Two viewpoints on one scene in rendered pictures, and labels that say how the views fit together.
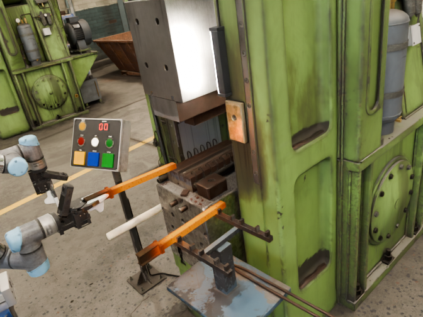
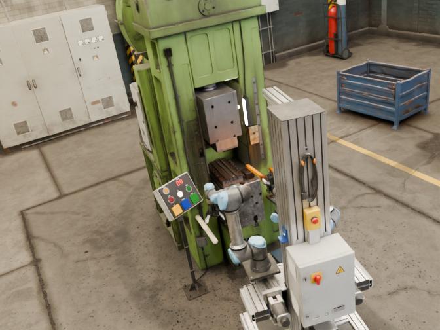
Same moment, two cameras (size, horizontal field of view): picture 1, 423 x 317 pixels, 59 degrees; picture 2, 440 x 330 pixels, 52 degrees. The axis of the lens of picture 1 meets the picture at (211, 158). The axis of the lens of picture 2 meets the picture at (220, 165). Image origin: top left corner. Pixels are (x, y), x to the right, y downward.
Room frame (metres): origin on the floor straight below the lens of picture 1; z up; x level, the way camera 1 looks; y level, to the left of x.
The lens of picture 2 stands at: (0.52, 3.54, 2.93)
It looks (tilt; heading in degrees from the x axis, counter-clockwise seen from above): 27 degrees down; 289
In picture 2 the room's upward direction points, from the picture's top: 9 degrees counter-clockwise
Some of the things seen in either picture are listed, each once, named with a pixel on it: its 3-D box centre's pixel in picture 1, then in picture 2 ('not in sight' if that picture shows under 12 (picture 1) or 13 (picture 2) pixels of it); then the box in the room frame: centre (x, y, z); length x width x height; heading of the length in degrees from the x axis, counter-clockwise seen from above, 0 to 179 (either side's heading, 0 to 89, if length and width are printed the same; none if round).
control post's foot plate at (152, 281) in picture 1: (145, 274); (194, 286); (1.99, 0.57, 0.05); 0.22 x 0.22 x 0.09; 37
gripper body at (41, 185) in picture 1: (41, 179); (213, 209); (1.58, 0.80, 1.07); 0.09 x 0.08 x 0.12; 119
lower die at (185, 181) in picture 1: (211, 161); (223, 171); (1.72, 0.00, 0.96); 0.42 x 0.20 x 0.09; 127
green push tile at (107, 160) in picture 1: (108, 160); (194, 198); (1.83, 0.55, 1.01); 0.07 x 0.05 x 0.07; 62
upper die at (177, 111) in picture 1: (200, 94); (217, 137); (1.72, 0.00, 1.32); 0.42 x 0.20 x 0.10; 127
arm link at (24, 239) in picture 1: (25, 236); not in sight; (1.06, 0.66, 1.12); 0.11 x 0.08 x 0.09; 127
